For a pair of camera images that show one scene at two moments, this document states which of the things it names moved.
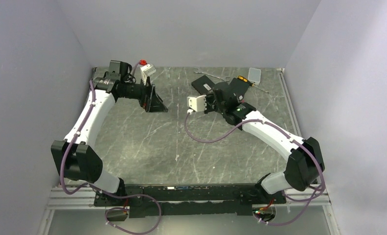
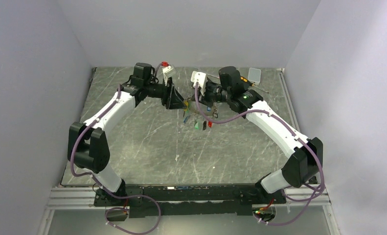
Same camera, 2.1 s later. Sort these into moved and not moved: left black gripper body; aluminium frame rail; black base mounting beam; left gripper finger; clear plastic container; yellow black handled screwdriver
Moved: left black gripper body; left gripper finger
Not moved: clear plastic container; black base mounting beam; yellow black handled screwdriver; aluminium frame rail
